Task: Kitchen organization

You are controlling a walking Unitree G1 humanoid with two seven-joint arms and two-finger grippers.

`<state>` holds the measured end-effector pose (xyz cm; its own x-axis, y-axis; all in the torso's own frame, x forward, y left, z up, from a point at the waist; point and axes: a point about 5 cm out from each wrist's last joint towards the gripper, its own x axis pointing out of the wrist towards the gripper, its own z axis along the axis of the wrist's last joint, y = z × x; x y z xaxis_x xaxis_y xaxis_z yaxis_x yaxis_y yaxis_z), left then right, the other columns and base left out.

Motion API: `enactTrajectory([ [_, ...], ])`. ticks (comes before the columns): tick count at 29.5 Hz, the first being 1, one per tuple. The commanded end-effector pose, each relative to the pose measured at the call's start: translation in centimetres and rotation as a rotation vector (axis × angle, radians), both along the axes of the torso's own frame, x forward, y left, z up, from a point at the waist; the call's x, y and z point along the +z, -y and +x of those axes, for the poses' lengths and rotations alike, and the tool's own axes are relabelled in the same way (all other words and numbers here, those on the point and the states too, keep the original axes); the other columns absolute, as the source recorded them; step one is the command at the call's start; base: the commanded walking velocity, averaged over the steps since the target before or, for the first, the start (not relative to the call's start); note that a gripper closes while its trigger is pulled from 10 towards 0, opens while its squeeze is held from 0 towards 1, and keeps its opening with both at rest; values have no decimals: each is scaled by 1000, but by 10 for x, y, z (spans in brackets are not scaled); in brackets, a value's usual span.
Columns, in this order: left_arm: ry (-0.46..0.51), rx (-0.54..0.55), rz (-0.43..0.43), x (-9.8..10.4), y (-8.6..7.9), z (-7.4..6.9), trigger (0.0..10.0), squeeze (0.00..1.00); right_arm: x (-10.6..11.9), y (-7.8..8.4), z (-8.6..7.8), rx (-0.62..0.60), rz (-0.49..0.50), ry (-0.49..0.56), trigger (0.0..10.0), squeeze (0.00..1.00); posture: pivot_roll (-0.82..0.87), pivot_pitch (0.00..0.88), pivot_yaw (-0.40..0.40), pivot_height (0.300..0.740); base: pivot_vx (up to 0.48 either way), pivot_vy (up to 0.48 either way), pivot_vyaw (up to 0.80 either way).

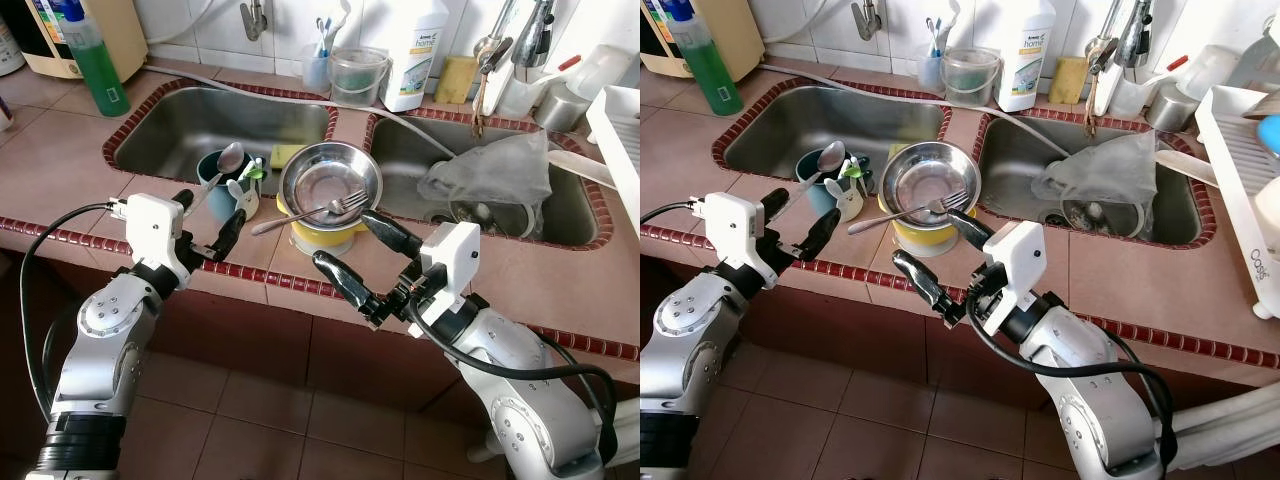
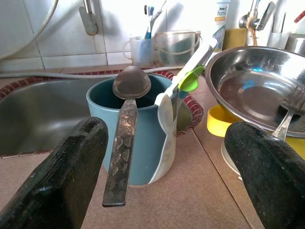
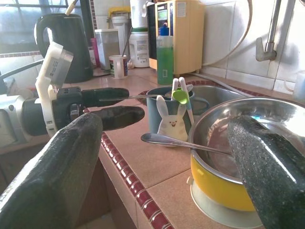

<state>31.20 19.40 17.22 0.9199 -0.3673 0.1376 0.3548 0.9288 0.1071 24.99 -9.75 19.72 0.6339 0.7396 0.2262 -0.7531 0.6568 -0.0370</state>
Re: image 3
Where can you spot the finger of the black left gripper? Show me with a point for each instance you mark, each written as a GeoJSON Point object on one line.
{"type": "Point", "coordinates": [107, 91]}
{"type": "Point", "coordinates": [124, 117]}

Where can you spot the black electric kettle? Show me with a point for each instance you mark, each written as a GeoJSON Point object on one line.
{"type": "Point", "coordinates": [69, 35]}

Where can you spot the white water filter housing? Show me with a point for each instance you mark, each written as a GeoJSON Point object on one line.
{"type": "Point", "coordinates": [120, 31]}

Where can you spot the pink bottle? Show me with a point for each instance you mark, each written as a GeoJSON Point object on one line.
{"type": "Point", "coordinates": [95, 52]}

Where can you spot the window with grille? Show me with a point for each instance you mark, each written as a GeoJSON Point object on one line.
{"type": "Point", "coordinates": [19, 23]}

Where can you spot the thin white tube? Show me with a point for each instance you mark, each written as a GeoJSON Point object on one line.
{"type": "Point", "coordinates": [250, 16]}

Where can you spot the steel wall tap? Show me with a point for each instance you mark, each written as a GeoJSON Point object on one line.
{"type": "Point", "coordinates": [270, 50]}

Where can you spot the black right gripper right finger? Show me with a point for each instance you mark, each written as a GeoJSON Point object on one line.
{"type": "Point", "coordinates": [274, 179]}

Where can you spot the beige water ioniser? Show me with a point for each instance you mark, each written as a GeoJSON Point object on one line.
{"type": "Point", "coordinates": [186, 35]}

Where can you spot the clear plastic canister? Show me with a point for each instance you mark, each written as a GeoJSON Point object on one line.
{"type": "Point", "coordinates": [107, 47]}

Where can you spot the steel table knife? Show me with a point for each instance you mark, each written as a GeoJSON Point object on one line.
{"type": "Point", "coordinates": [133, 97]}

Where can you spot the white striped mug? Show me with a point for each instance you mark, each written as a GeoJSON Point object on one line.
{"type": "Point", "coordinates": [118, 68]}

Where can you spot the stainless steel bowl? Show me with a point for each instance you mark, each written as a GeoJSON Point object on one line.
{"type": "Point", "coordinates": [262, 112]}

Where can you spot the yellow suction bowl base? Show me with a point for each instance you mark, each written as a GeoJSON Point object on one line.
{"type": "Point", "coordinates": [214, 190]}

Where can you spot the steel sink basin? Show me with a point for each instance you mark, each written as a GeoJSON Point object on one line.
{"type": "Point", "coordinates": [214, 94]}

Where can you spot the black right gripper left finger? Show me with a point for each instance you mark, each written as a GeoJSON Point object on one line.
{"type": "Point", "coordinates": [47, 179]}

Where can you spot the white labelled tub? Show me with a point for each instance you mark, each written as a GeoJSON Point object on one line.
{"type": "Point", "coordinates": [139, 50]}

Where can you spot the white green training chopsticks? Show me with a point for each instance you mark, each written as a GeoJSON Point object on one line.
{"type": "Point", "coordinates": [179, 95]}

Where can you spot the blue bunny mug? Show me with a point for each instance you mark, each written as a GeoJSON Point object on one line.
{"type": "Point", "coordinates": [155, 107]}

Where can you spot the steel fork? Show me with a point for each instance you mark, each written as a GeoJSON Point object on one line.
{"type": "Point", "coordinates": [166, 140]}

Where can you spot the green dish soap bottle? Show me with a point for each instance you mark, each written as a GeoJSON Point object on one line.
{"type": "Point", "coordinates": [165, 59]}

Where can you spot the white plastic jug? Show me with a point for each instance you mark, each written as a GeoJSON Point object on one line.
{"type": "Point", "coordinates": [138, 12]}

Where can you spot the thin metal spoon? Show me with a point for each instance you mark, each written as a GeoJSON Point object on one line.
{"type": "Point", "coordinates": [126, 43]}

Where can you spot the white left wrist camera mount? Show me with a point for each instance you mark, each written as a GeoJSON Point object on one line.
{"type": "Point", "coordinates": [56, 64]}

